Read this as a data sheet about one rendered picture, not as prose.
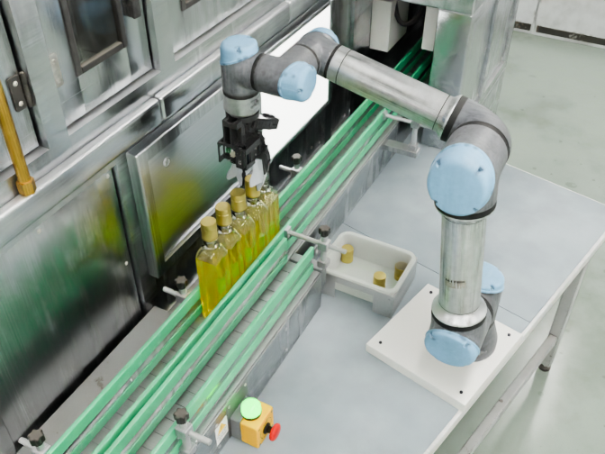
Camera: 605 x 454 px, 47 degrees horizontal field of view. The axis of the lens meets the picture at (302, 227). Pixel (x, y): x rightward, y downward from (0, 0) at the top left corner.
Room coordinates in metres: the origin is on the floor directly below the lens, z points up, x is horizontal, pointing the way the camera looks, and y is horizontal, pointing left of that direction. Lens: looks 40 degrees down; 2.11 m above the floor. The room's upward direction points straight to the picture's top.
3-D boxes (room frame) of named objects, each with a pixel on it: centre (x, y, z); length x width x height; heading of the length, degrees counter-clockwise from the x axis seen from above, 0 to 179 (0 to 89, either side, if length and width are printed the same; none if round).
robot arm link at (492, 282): (1.15, -0.40, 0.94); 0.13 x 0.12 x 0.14; 153
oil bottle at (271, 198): (1.35, 0.09, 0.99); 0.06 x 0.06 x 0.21; 63
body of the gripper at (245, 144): (1.27, 0.13, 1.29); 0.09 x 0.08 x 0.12; 152
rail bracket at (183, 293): (1.13, 0.29, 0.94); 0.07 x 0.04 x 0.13; 62
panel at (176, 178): (1.56, 0.13, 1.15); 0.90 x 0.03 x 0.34; 152
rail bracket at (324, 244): (1.31, -0.03, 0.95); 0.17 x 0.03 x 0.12; 62
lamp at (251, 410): (0.90, 0.11, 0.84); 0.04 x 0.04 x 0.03
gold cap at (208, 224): (1.14, 0.20, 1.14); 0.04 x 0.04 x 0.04
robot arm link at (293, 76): (1.24, 0.03, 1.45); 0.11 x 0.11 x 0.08; 63
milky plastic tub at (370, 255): (1.37, -0.17, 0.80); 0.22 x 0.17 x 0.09; 62
